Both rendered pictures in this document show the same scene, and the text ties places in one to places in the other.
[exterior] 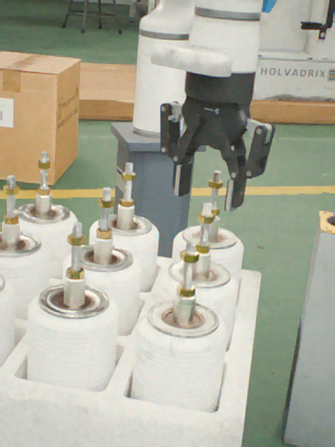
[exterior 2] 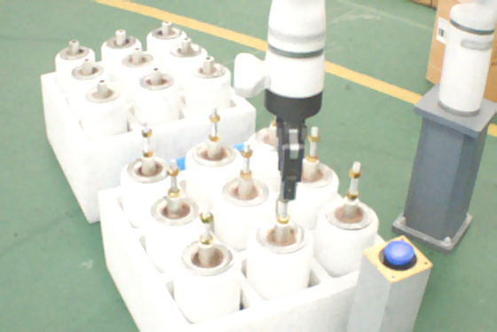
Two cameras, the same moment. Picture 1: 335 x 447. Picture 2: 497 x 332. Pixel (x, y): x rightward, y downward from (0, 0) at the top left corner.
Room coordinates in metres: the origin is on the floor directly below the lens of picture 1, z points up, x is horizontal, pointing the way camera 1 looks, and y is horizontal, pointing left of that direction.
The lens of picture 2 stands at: (0.26, -0.64, 0.88)
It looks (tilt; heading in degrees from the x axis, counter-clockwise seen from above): 34 degrees down; 54
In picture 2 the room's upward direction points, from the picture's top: 2 degrees clockwise
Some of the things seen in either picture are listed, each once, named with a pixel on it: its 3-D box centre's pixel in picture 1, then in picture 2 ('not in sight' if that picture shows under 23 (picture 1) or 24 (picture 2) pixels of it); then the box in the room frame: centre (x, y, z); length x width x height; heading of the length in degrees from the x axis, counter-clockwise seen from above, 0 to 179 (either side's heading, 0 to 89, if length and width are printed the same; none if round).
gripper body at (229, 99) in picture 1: (216, 104); (291, 111); (0.75, -0.04, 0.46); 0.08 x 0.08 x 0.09
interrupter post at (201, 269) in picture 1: (200, 264); (281, 230); (0.75, -0.04, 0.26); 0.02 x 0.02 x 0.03
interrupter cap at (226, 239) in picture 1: (209, 237); (349, 215); (0.87, -0.06, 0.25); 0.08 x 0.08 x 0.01
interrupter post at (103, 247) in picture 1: (103, 249); (245, 185); (0.77, 0.08, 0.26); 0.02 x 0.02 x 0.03
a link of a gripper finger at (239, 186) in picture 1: (245, 186); (289, 185); (0.73, -0.08, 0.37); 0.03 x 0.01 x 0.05; 56
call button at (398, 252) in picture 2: not in sight; (398, 254); (0.80, -0.22, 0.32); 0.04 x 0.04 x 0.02
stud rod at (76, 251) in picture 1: (76, 257); (173, 182); (0.65, 0.09, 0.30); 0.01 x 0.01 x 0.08; 9
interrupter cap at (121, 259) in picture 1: (102, 258); (245, 192); (0.77, 0.08, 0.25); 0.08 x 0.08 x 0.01
